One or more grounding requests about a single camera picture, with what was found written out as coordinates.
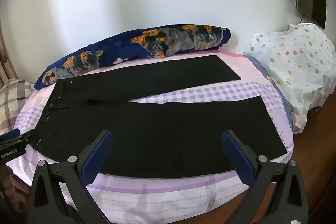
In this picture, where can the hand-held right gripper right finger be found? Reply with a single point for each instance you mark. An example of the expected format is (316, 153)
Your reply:
(236, 155)

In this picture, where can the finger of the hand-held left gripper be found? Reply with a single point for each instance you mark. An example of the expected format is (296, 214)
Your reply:
(10, 134)

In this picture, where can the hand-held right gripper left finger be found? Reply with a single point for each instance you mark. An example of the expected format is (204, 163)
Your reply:
(98, 153)

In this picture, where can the black pants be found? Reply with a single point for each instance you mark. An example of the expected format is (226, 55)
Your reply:
(162, 134)

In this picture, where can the person's left hand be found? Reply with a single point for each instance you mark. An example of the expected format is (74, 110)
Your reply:
(9, 184)

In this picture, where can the brown plaid pillow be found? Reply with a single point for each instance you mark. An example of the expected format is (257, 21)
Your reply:
(11, 100)

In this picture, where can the pink purple checked bedsheet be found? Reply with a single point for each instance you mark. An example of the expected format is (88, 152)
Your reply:
(157, 195)

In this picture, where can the beige curtain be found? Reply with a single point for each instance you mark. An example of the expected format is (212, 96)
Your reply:
(5, 61)

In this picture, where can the navy animal print blanket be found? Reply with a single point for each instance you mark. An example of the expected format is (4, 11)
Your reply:
(118, 48)

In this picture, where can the white cover with coloured shapes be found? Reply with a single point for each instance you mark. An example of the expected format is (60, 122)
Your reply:
(296, 66)

